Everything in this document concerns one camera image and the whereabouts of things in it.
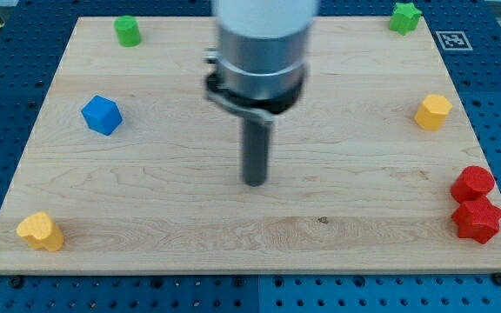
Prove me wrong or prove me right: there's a light wooden board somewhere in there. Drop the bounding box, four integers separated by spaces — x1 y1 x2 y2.
0 17 501 276

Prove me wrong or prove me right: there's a dark grey cylindrical pointer rod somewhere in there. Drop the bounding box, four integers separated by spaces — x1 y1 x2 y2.
242 119 271 187

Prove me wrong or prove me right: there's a blue cube block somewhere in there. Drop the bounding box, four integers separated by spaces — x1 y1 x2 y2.
81 96 123 136

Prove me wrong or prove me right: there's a yellow hexagon block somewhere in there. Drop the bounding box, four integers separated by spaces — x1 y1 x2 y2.
414 94 452 130

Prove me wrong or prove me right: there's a white fiducial marker tag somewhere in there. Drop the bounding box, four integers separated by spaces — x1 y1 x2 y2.
436 30 472 51

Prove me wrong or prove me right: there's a red cylinder block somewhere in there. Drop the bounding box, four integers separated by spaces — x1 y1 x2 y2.
450 165 495 203

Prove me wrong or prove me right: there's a green cylinder block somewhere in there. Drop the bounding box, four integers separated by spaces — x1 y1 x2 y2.
113 16 142 47

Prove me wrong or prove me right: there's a yellow heart block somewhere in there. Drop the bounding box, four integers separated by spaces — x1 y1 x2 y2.
16 211 64 252

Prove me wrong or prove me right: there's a green star block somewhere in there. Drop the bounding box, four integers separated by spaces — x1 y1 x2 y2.
389 3 423 36

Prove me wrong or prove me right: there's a red star block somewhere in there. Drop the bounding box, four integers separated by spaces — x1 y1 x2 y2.
451 196 501 244

